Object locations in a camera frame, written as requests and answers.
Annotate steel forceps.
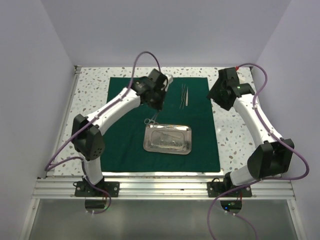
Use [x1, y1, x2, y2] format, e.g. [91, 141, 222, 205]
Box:
[179, 84, 187, 109]

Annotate steel needle holder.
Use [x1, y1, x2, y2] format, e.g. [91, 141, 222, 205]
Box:
[144, 112, 159, 125]

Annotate pointed steel tweezers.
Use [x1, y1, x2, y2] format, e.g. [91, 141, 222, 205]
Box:
[185, 87, 189, 107]

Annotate dark green surgical cloth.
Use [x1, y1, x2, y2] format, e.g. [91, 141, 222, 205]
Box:
[100, 77, 221, 173]

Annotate steel instrument tray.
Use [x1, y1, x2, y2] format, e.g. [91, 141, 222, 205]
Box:
[143, 124, 192, 155]

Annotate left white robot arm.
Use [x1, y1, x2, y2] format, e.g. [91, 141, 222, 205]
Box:
[71, 69, 173, 197]

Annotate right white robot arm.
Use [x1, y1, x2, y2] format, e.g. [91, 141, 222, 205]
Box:
[207, 67, 295, 198]

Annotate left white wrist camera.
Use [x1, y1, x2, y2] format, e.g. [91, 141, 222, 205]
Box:
[165, 73, 173, 85]

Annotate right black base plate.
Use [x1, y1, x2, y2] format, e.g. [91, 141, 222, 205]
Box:
[206, 180, 253, 198]

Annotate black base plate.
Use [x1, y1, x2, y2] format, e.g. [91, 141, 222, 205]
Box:
[72, 180, 120, 198]
[206, 180, 253, 198]

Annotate aluminium mounting rail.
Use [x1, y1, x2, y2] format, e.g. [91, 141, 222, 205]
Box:
[31, 176, 295, 200]

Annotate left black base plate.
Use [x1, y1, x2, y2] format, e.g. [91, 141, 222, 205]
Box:
[72, 180, 120, 198]

